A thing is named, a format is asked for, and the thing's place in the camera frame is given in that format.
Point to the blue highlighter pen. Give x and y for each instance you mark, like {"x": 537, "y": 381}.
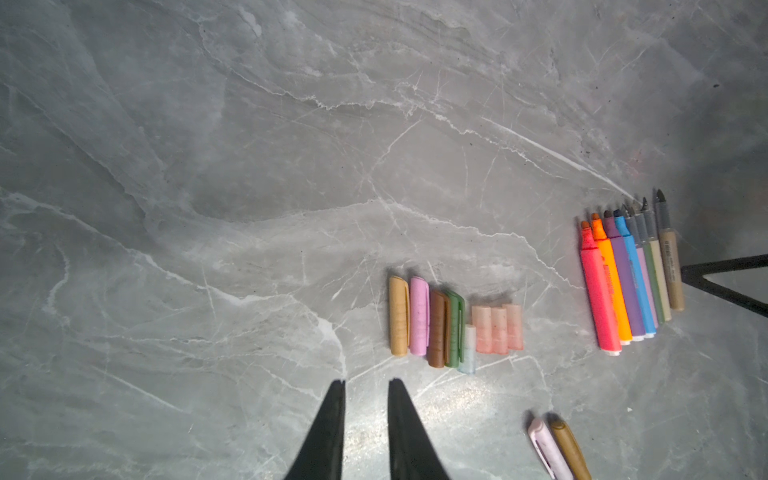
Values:
{"x": 636, "y": 276}

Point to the purple highlighter pen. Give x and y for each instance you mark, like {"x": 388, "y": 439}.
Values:
{"x": 626, "y": 278}

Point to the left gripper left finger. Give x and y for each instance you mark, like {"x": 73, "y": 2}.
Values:
{"x": 321, "y": 454}

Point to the orange pen cap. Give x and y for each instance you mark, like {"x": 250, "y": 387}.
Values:
{"x": 499, "y": 330}

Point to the brown pen pink cap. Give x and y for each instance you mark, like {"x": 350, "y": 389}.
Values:
{"x": 548, "y": 450}

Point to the orange highlighter pen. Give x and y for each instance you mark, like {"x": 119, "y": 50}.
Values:
{"x": 606, "y": 249}

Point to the dark green pen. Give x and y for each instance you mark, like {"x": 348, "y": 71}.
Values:
{"x": 649, "y": 260}

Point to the tan brown pen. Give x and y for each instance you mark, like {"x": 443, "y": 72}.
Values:
{"x": 570, "y": 448}

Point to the brown pen tan cap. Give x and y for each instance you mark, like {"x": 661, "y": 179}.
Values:
{"x": 670, "y": 255}

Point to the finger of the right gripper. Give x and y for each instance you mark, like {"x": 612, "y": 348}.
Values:
{"x": 695, "y": 276}

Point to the red highlighter pen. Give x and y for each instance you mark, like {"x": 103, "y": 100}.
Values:
{"x": 599, "y": 294}

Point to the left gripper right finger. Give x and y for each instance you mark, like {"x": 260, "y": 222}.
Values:
{"x": 411, "y": 453}

